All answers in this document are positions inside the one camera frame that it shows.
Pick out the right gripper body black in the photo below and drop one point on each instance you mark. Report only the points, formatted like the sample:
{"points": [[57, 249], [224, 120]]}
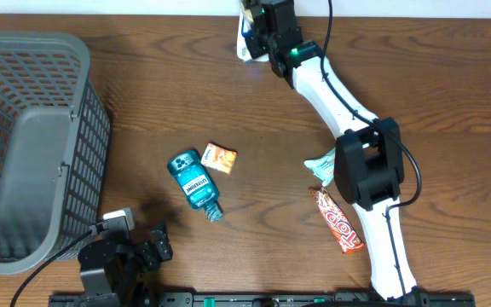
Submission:
{"points": [[262, 43]]}

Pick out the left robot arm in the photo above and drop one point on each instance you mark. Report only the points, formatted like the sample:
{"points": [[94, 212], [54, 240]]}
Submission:
{"points": [[113, 268]]}

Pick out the grey plastic mesh basket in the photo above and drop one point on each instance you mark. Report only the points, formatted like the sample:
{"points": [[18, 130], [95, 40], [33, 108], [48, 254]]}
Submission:
{"points": [[54, 135]]}

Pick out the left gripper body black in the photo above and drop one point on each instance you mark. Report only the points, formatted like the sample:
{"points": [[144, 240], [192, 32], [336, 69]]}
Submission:
{"points": [[129, 262]]}

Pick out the white barcode scanner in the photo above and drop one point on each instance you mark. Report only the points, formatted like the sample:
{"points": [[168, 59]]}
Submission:
{"points": [[242, 51]]}

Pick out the small orange tissue pack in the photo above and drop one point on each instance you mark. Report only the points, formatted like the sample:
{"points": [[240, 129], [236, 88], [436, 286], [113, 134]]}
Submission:
{"points": [[218, 158]]}

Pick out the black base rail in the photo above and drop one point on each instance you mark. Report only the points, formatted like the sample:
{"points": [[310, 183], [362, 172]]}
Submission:
{"points": [[346, 298]]}

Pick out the pale green snack packet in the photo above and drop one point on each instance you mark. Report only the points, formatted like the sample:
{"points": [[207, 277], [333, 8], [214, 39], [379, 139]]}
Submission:
{"points": [[323, 167]]}

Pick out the blue Listerine mouthwash bottle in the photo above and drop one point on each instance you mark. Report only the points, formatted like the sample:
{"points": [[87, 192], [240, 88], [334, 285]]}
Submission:
{"points": [[201, 192]]}

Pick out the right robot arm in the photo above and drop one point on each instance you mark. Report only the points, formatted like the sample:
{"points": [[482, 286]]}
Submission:
{"points": [[369, 153]]}

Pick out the yellow snack chip bag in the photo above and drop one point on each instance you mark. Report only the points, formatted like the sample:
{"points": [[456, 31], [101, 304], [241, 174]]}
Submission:
{"points": [[246, 9]]}

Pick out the orange chocolate bar wrapper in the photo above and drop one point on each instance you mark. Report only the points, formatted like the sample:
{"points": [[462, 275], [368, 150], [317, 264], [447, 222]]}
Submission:
{"points": [[337, 221]]}

